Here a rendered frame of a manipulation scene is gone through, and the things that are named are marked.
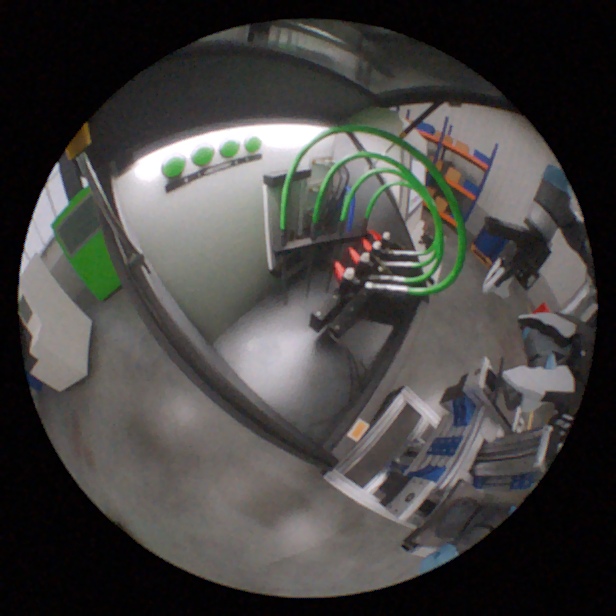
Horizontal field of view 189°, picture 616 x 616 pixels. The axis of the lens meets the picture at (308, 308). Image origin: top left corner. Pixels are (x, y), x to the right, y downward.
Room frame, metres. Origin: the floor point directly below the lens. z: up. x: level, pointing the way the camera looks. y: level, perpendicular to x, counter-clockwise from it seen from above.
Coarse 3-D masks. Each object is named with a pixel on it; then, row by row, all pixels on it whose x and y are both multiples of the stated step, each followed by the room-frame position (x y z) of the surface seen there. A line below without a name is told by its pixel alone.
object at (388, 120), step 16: (368, 112) 0.70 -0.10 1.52; (384, 112) 0.67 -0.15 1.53; (384, 128) 0.66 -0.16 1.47; (400, 128) 0.64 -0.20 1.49; (368, 144) 0.68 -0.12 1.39; (384, 144) 0.65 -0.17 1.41; (416, 144) 0.88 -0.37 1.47; (400, 160) 0.62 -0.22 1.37; (384, 176) 0.64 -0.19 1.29; (400, 192) 0.63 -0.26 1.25; (400, 208) 0.62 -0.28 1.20; (416, 224) 1.05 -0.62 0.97
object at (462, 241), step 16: (336, 128) 0.33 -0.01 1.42; (352, 128) 0.32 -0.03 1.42; (368, 128) 0.30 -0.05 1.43; (400, 144) 0.27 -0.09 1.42; (288, 176) 0.38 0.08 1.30; (288, 192) 0.39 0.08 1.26; (448, 192) 0.23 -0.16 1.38; (464, 224) 0.21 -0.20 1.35; (464, 240) 0.20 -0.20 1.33; (464, 256) 0.19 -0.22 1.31; (416, 288) 0.22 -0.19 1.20; (432, 288) 0.20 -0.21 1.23
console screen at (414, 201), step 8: (416, 160) 0.84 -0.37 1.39; (416, 168) 0.85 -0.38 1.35; (424, 168) 1.11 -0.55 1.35; (416, 176) 0.85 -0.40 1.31; (408, 192) 0.71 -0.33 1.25; (408, 200) 0.72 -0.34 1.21; (416, 200) 0.89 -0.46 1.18; (408, 208) 0.73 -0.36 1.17; (416, 208) 0.92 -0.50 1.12; (408, 216) 0.74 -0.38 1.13
